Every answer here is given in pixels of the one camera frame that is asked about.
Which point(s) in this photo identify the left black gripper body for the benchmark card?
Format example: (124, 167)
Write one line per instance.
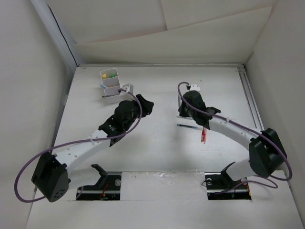
(135, 112)

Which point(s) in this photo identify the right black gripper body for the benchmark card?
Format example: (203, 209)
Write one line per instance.
(185, 112)

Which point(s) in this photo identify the black pen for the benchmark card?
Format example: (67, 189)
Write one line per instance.
(107, 96)

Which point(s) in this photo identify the dark blue pen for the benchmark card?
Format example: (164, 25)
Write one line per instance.
(187, 126)

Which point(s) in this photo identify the red pen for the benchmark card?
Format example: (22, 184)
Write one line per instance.
(204, 135)

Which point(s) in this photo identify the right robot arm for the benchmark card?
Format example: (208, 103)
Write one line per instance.
(266, 152)

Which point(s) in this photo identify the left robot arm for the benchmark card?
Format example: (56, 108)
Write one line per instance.
(55, 174)

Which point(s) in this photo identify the white three-compartment organizer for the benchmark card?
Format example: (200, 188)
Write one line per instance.
(113, 85)

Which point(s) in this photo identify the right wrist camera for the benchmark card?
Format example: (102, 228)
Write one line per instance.
(193, 87)

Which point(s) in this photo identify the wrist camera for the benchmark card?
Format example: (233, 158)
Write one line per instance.
(193, 87)
(126, 89)

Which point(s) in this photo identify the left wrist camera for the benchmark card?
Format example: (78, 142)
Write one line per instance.
(126, 89)

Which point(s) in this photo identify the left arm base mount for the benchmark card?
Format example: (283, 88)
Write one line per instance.
(106, 188)

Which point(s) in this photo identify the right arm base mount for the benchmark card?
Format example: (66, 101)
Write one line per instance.
(220, 186)

